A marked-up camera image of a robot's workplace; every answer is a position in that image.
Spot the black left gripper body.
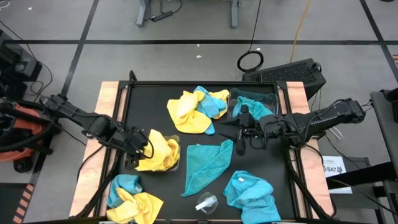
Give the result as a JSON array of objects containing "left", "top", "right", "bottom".
[{"left": 118, "top": 126, "right": 149, "bottom": 156}]

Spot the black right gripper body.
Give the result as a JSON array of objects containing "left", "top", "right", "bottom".
[{"left": 236, "top": 105, "right": 273, "bottom": 156}]

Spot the light blue microfiber towel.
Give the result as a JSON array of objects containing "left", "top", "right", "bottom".
[
  {"left": 192, "top": 85, "right": 228, "bottom": 136},
  {"left": 106, "top": 174, "right": 144, "bottom": 210},
  {"left": 231, "top": 95, "right": 249, "bottom": 118},
  {"left": 223, "top": 170, "right": 282, "bottom": 224}
]

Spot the teal microfiber towel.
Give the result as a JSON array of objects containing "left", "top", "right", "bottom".
[
  {"left": 245, "top": 96, "right": 273, "bottom": 121},
  {"left": 180, "top": 139, "right": 234, "bottom": 198}
]

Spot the yellow microfiber towel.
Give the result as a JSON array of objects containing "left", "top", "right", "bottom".
[
  {"left": 208, "top": 89, "right": 230, "bottom": 120},
  {"left": 164, "top": 138, "right": 181, "bottom": 170},
  {"left": 106, "top": 187, "right": 165, "bottom": 224},
  {"left": 166, "top": 90, "right": 215, "bottom": 135},
  {"left": 135, "top": 129, "right": 170, "bottom": 172}
]

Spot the clear plastic basket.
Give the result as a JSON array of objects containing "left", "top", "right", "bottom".
[
  {"left": 123, "top": 133, "right": 181, "bottom": 173},
  {"left": 227, "top": 85, "right": 279, "bottom": 124}
]

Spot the black table mat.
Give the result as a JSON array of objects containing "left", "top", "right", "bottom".
[{"left": 110, "top": 83, "right": 296, "bottom": 220}]

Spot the black perforated computer case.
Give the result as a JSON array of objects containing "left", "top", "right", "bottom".
[{"left": 241, "top": 58, "right": 328, "bottom": 101}]

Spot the white paper sign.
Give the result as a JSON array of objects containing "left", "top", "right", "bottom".
[{"left": 322, "top": 155, "right": 354, "bottom": 195}]

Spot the grey desk leg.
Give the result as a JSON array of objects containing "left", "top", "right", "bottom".
[
  {"left": 134, "top": 0, "right": 150, "bottom": 27},
  {"left": 229, "top": 0, "right": 240, "bottom": 30}
]

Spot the orange shop vacuum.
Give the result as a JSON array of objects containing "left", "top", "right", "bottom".
[{"left": 0, "top": 96, "right": 58, "bottom": 174}]

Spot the black power strip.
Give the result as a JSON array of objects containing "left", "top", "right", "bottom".
[{"left": 150, "top": 11, "right": 174, "bottom": 23}]

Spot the dark grey cart top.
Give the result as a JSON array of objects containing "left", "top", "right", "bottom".
[{"left": 369, "top": 88, "right": 398, "bottom": 187}]

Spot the black equipment stack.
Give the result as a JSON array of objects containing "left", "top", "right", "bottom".
[{"left": 0, "top": 29, "right": 43, "bottom": 101}]

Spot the black coiled cable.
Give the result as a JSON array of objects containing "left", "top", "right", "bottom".
[{"left": 236, "top": 0, "right": 265, "bottom": 74}]

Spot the black aluminium table frame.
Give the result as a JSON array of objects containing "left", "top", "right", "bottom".
[{"left": 96, "top": 80, "right": 312, "bottom": 224}]

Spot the yellow extension cord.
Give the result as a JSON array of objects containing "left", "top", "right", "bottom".
[{"left": 289, "top": 0, "right": 313, "bottom": 63}]

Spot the black metal cart frame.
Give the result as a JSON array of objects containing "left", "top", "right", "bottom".
[{"left": 326, "top": 161, "right": 398, "bottom": 224}]

